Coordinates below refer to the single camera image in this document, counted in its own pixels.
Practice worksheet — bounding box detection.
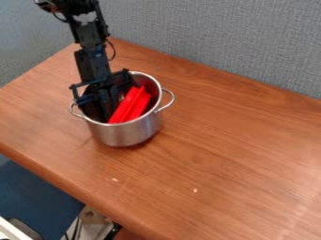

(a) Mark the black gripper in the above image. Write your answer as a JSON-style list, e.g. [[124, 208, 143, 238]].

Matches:
[[69, 46, 134, 123]]

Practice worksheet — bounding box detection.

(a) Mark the red rectangular block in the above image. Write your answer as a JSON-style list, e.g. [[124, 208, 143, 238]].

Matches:
[[108, 86, 151, 124]]

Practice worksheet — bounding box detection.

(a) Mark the stainless steel pot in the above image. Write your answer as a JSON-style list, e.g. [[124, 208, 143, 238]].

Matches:
[[69, 71, 175, 147]]

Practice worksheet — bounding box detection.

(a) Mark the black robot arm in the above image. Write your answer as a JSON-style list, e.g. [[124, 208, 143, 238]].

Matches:
[[33, 0, 134, 123]]

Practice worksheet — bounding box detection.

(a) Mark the white object at corner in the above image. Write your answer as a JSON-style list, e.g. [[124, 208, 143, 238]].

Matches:
[[0, 217, 32, 240]]

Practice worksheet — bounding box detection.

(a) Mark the metal table leg bracket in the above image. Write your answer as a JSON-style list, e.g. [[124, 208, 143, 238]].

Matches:
[[60, 206, 122, 240]]

